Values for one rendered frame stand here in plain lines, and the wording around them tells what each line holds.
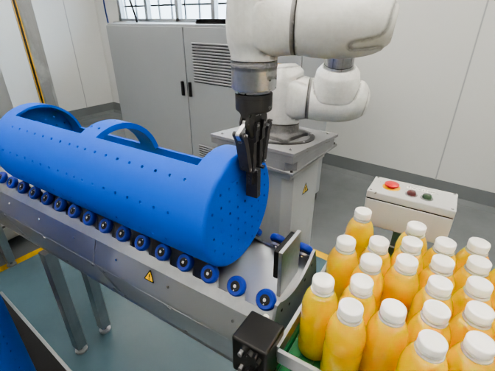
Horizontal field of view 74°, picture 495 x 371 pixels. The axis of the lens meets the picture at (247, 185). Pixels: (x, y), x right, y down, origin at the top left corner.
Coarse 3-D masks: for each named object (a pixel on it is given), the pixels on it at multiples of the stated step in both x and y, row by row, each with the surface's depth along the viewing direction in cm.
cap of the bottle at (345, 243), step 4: (340, 236) 69; (344, 236) 69; (348, 236) 69; (340, 240) 68; (344, 240) 68; (348, 240) 68; (352, 240) 68; (340, 244) 67; (344, 244) 67; (348, 244) 67; (352, 244) 67; (340, 248) 68; (344, 248) 67; (348, 248) 67; (352, 248) 67
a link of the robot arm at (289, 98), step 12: (288, 72) 118; (300, 72) 119; (288, 84) 118; (300, 84) 118; (276, 96) 120; (288, 96) 119; (300, 96) 118; (276, 108) 122; (288, 108) 121; (300, 108) 120; (276, 120) 124; (288, 120) 124
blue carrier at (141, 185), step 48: (0, 144) 103; (48, 144) 91; (96, 144) 83; (144, 144) 105; (96, 192) 81; (144, 192) 72; (192, 192) 66; (240, 192) 74; (192, 240) 68; (240, 240) 80
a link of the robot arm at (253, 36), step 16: (240, 0) 54; (256, 0) 53; (272, 0) 53; (288, 0) 53; (240, 16) 55; (256, 16) 54; (272, 16) 54; (288, 16) 53; (240, 32) 56; (256, 32) 55; (272, 32) 55; (288, 32) 54; (240, 48) 58; (256, 48) 57; (272, 48) 57; (288, 48) 56
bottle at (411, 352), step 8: (408, 344) 51; (408, 352) 49; (416, 352) 48; (400, 360) 50; (408, 360) 49; (416, 360) 47; (424, 360) 47; (432, 360) 46; (440, 360) 46; (400, 368) 50; (408, 368) 48; (416, 368) 47; (424, 368) 47; (432, 368) 46; (440, 368) 46; (448, 368) 47
